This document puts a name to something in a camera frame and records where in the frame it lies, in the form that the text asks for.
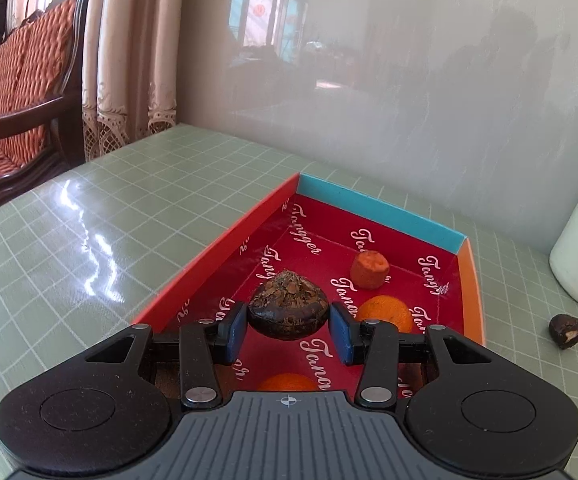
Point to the wooden chair with orange cushions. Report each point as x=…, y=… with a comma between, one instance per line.
x=24, y=85

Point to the beige lace curtain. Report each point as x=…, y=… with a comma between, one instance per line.
x=129, y=50

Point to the broken dark water chestnut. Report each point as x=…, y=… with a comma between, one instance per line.
x=566, y=331

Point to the large orange mandarin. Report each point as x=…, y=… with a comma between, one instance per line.
x=384, y=310

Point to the thick carrot piece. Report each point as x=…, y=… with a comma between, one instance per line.
x=370, y=270

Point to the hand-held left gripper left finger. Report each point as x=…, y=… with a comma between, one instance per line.
x=236, y=334

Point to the red cardboard box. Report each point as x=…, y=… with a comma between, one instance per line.
x=319, y=240

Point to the small orange mandarin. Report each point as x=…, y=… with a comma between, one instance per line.
x=289, y=383

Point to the whole dark water chestnut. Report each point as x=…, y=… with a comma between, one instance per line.
x=286, y=307

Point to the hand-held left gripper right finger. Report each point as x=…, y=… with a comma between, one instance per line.
x=341, y=336

